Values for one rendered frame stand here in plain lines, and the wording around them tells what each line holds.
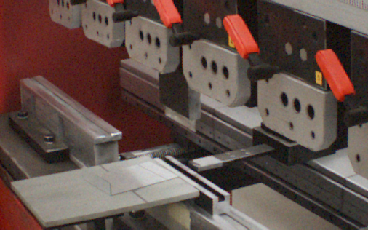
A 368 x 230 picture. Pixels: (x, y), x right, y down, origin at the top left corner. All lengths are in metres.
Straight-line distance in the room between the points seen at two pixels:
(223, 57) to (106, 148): 0.61
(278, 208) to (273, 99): 2.67
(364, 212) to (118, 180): 0.41
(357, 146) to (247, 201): 2.89
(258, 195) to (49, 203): 2.60
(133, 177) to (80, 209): 0.15
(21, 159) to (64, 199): 0.55
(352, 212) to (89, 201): 0.44
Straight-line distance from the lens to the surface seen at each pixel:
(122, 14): 1.45
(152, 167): 1.53
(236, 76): 1.22
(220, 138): 1.86
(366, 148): 1.00
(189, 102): 1.43
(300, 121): 1.11
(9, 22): 2.24
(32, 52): 2.27
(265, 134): 1.61
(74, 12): 1.75
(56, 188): 1.47
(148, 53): 1.45
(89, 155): 1.83
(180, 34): 1.28
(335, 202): 1.55
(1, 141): 2.08
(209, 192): 1.43
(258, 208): 3.82
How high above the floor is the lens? 1.56
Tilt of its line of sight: 18 degrees down
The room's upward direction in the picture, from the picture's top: 2 degrees counter-clockwise
